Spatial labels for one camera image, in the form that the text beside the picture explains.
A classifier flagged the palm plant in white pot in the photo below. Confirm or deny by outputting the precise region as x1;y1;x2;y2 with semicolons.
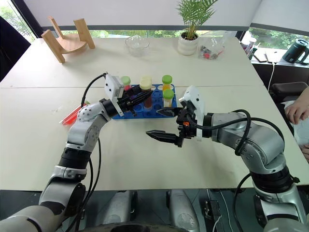
176;0;219;56

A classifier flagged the dark red tube cream cap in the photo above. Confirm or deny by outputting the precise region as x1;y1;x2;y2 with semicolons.
139;75;154;108

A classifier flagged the person's bare hand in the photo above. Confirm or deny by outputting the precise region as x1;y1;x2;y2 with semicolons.
284;93;309;125

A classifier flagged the clear glass bowl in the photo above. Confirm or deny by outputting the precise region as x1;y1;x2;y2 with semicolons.
125;35;150;58

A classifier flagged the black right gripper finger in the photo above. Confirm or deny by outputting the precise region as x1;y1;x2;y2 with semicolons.
156;107;182;118
146;130;181;146

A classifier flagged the white cable under table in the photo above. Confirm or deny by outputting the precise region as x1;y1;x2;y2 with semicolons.
212;215;224;232

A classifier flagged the pink tube green cap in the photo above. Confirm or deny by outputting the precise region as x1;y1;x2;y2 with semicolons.
120;75;132;91

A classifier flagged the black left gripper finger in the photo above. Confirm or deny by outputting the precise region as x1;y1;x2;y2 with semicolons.
131;90;154;105
125;85;142;97

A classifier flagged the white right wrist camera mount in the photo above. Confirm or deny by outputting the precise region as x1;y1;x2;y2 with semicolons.
182;85;206;142

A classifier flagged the bamboo wooden stand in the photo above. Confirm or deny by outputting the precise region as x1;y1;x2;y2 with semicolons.
41;15;96;64

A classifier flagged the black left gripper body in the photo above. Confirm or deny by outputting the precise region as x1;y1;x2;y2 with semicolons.
117;88;137;116

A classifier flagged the small black box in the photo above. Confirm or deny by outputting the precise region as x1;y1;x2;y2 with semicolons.
205;199;222;220

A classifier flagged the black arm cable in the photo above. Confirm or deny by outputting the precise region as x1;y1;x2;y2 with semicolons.
190;109;266;232
70;73;108;232

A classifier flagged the orange tube green cap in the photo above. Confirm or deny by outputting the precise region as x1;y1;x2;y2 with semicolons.
161;74;173;91

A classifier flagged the clear plastic bag with items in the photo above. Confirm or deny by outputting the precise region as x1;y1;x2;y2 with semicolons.
197;31;232;61

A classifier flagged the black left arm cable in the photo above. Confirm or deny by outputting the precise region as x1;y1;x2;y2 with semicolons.
70;73;108;232

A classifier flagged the black chair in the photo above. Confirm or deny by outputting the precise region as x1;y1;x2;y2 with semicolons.
269;81;309;105

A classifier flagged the dark green jug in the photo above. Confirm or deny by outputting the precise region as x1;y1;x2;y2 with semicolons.
282;38;309;65

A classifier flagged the red tube green cap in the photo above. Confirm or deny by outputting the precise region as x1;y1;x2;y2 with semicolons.
59;100;91;126

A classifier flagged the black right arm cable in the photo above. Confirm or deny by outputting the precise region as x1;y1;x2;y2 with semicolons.
190;109;266;232

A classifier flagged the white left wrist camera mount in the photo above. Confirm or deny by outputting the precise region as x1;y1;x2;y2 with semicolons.
104;73;125;117

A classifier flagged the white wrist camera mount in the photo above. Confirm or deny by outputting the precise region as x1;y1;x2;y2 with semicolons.
104;73;125;117
182;85;206;142

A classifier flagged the yellow tube green cap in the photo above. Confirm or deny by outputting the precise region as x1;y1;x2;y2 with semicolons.
162;89;175;108

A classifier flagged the small white bottle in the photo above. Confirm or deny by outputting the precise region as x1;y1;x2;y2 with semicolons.
242;39;255;58

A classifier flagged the person's white clothing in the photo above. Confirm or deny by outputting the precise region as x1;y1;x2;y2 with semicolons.
282;101;309;148

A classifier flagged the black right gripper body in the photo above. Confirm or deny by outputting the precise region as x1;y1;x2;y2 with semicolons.
176;105;197;148

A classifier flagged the dark blue chair back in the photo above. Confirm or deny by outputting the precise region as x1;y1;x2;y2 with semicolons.
0;15;32;83

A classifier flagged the silver robot leg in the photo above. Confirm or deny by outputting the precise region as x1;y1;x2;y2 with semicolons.
102;190;139;228
166;189;200;232

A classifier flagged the thin white cable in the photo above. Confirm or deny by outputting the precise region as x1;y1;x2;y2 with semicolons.
267;61;277;91

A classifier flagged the blue test tube rack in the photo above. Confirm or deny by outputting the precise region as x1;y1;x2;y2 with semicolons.
112;84;178;120

